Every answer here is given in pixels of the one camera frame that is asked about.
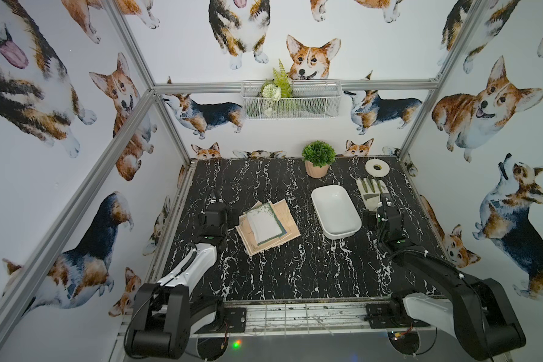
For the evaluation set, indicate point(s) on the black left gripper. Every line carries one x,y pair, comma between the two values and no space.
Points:
213,207

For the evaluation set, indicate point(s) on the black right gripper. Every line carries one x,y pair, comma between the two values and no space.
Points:
400,213

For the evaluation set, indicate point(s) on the green floral bordered paper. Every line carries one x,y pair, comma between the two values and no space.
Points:
265,223

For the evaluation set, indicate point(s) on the white storage box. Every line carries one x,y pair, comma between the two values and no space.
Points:
336,212

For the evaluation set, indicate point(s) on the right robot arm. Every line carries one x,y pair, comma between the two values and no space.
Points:
476,312

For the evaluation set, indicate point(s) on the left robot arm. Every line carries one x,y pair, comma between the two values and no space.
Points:
164,317

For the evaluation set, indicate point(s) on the white tape roll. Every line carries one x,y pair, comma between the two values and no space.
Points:
377,167

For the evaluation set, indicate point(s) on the potted green plant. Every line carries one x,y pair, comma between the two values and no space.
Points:
318,157

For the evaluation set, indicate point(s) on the artificial fern and flower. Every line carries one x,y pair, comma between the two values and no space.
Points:
275,94

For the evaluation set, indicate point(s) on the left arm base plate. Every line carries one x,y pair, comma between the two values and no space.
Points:
231,320

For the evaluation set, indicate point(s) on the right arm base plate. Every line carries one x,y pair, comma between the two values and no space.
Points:
389,315

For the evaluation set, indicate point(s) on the white wire wall basket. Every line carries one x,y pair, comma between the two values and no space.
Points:
312,100

